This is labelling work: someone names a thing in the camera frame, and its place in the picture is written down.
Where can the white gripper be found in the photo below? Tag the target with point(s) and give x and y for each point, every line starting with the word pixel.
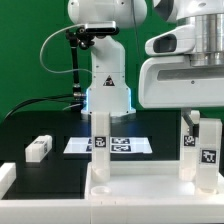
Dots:
pixel 171 82

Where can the grey depth camera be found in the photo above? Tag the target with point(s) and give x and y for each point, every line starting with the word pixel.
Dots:
pixel 101 28

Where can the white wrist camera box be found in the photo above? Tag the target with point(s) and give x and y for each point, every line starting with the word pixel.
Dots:
pixel 180 40

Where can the white left rail block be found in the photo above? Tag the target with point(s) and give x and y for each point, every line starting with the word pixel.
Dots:
pixel 7 177

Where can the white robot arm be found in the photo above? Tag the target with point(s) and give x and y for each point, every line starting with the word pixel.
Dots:
pixel 108 91

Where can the white desk top tray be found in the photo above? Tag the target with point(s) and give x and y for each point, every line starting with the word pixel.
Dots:
pixel 148 180

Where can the white front rail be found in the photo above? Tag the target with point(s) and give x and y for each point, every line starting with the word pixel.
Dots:
pixel 116 212

